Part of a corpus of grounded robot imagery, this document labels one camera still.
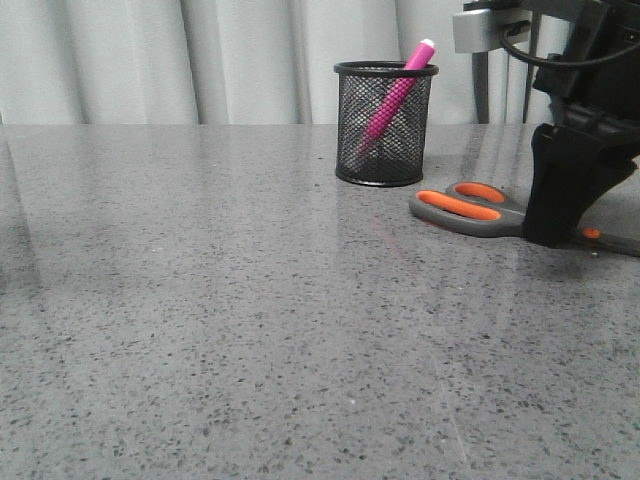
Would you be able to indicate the grey orange scissors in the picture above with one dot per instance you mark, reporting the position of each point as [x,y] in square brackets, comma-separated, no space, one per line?
[480,210]

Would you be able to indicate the grey curtain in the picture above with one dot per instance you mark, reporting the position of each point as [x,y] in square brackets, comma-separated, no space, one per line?
[212,62]

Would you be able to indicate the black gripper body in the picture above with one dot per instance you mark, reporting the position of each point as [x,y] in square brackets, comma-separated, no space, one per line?
[594,83]

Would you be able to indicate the black mesh pen holder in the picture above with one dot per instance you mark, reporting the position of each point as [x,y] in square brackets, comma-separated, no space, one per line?
[397,158]

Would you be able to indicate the pink marker pen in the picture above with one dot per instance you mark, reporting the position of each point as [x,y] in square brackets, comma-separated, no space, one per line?
[395,96]

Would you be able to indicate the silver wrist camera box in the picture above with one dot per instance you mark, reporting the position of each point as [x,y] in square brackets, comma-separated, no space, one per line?
[480,30]

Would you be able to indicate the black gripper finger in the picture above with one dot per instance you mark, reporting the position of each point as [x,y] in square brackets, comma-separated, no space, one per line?
[573,169]

